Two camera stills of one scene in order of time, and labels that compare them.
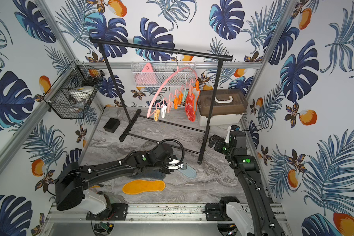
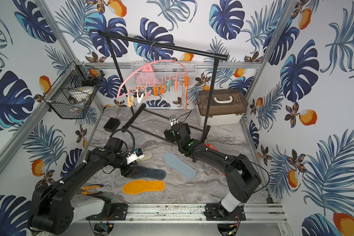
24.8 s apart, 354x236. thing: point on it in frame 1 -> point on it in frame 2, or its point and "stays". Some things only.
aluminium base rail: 171,212 stays
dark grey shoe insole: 157,175 stays
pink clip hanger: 178,97 -> 147,88
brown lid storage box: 229,105 stays
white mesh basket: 152,73 stays
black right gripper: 221,140 -> 169,135
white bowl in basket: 82,93 stays
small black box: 111,125 stays
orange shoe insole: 136,187 stays
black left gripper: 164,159 -> 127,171
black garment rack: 126,133 -> 216,56
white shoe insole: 187,171 stays
